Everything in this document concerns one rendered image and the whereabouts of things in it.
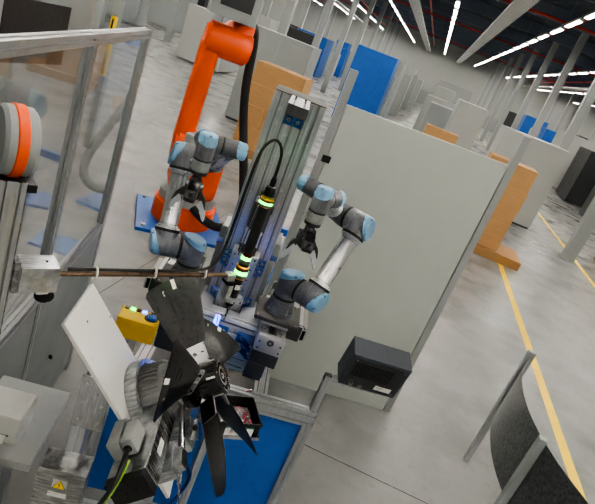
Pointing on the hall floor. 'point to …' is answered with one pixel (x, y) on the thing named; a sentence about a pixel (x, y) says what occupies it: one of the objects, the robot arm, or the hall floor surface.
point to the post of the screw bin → (194, 470)
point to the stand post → (77, 439)
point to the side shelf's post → (0, 485)
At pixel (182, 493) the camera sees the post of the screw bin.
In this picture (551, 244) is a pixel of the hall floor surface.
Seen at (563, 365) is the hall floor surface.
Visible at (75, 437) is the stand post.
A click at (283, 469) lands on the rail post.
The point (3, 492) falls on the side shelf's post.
